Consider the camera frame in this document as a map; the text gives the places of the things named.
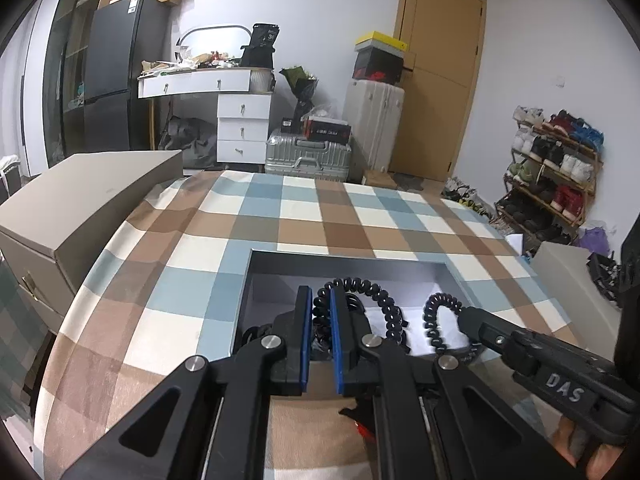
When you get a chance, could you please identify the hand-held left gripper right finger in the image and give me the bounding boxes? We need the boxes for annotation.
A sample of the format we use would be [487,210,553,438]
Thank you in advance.
[329,286,586,480]

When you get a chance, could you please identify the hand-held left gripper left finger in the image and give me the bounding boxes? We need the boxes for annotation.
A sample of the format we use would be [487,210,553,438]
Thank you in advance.
[60,285,313,480]

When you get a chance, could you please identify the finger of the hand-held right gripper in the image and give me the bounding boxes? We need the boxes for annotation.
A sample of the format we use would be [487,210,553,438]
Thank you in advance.
[456,306,521,367]

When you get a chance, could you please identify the black hair claw clip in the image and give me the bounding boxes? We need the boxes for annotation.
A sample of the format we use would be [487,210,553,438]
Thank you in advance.
[242,325,273,348]

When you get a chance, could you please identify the grey cardboard box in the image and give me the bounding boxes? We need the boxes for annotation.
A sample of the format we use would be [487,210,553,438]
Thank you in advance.
[231,247,483,366]

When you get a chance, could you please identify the person's right hand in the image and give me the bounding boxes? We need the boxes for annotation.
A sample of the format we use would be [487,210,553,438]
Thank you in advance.
[552,417,626,480]

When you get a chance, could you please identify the blue brown checked blanket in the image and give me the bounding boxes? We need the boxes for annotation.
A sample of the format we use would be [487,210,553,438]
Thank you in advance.
[32,170,581,480]

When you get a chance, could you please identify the scattered sneakers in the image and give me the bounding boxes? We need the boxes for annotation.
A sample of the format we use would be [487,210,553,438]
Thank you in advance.
[442,177,496,216]

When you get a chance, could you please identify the purple bag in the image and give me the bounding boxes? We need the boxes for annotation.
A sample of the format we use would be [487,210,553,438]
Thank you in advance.
[577,227,613,256]

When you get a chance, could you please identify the small cardboard box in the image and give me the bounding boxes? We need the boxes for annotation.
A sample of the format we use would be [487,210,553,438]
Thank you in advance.
[362,169,398,190]

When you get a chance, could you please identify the rows of shoes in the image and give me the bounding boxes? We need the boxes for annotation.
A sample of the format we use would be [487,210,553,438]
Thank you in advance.
[500,106,603,243]

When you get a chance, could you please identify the silver suitcase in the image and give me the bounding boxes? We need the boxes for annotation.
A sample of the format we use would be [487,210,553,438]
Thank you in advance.
[264,129,352,182]

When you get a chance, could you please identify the wooden shoe rack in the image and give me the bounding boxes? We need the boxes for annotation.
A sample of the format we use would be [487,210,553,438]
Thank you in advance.
[495,107,603,246]

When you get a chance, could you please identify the black box red label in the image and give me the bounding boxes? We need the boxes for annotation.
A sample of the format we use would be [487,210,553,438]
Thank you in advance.
[304,116,351,142]

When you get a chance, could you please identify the white suitcase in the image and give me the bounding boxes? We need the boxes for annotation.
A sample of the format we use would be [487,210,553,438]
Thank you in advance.
[342,80,406,176]

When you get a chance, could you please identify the white vanity desk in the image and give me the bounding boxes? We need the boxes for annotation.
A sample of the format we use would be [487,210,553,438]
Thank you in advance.
[137,67,273,165]

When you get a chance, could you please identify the black wrapped bouquet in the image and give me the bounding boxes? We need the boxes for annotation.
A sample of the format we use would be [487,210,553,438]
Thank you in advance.
[279,65,319,121]

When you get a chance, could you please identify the wooden door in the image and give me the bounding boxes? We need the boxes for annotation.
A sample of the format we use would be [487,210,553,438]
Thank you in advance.
[390,0,487,183]

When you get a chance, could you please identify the white ribbed canister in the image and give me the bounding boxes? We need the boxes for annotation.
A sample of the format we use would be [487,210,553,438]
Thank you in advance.
[249,67,276,92]

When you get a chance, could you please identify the red black shoebox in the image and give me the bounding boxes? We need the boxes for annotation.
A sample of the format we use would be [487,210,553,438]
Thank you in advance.
[352,65,404,86]

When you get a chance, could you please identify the grey drawer nightstand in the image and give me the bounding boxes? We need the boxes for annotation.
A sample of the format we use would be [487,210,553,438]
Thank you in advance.
[0,150,185,331]

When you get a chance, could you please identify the green checked cloth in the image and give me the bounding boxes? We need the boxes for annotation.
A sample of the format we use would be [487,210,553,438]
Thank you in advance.
[0,255,56,421]

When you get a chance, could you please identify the black bag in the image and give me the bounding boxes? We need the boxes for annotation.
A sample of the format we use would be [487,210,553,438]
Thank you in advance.
[240,22,277,68]

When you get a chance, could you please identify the pile of desk clutter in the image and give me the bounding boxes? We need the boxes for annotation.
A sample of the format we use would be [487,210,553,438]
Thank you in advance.
[140,50,241,78]

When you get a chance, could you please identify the arched vanity mirror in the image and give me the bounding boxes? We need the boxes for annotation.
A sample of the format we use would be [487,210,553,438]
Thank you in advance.
[177,25,253,63]

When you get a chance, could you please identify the black fridge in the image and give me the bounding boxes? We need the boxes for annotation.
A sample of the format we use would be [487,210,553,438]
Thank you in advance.
[82,0,171,153]

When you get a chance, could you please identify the glass door wardrobe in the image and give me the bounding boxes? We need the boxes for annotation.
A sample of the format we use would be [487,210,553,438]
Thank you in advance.
[20,0,151,176]

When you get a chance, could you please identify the black metal frame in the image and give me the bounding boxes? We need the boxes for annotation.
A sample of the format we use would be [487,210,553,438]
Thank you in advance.
[589,252,628,303]

